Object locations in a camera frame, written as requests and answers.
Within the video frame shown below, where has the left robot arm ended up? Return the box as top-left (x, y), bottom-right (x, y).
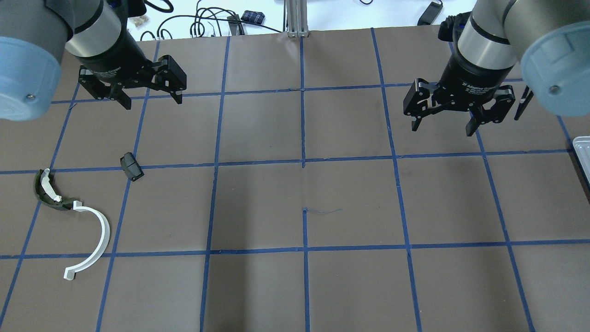
top-left (0, 0), bottom-right (187, 121)

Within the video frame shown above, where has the dark green brake shoe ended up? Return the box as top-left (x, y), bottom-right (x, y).
top-left (33, 168), bottom-right (74, 211)

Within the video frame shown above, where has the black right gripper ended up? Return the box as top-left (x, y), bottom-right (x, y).
top-left (403, 50), bottom-right (516, 137)

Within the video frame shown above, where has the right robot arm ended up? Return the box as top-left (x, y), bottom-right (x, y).
top-left (403, 0), bottom-right (590, 136)

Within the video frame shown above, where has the black cable bundle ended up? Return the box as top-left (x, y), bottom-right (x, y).
top-left (140, 0), bottom-right (283, 41)

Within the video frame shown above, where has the dark patterned small box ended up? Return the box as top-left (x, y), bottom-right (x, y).
top-left (240, 10), bottom-right (266, 25)

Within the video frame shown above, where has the aluminium frame post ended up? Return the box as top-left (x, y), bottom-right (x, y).
top-left (283, 0), bottom-right (309, 38)

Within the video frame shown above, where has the white metal tray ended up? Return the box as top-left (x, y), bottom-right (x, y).
top-left (572, 135), bottom-right (590, 185)

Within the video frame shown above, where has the dark grey brake pad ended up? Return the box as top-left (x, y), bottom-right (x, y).
top-left (120, 153), bottom-right (145, 182)

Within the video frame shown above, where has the white curved plastic arc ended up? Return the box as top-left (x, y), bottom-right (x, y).
top-left (63, 201), bottom-right (112, 281)

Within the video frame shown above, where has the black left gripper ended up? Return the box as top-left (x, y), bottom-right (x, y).
top-left (74, 29), bottom-right (187, 111)

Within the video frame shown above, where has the black power adapter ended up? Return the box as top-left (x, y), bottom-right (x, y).
top-left (417, 0), bottom-right (444, 26)

